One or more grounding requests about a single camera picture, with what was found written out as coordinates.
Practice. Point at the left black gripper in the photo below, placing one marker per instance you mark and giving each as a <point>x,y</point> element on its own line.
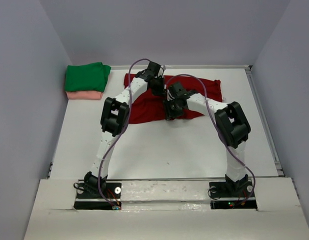
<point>161,92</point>

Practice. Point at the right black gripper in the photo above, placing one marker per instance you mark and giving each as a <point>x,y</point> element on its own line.
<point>168,112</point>

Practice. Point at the red t shirt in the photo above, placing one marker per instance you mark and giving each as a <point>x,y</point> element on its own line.
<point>207,102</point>

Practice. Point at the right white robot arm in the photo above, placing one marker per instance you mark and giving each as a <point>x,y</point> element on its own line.
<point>232,129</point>

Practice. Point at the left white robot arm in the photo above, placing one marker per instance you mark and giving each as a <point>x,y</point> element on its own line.
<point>114,121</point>

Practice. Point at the folded green t shirt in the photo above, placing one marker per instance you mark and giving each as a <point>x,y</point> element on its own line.
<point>89,77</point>

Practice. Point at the folded pink t shirt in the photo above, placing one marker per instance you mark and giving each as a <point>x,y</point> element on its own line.
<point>84,95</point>

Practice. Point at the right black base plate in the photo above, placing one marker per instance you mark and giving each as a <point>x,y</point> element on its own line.
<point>223,199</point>

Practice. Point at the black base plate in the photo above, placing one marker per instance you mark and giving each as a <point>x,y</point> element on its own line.
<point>90,199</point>
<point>223,199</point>

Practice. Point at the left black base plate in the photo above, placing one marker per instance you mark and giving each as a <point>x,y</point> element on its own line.
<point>90,199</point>

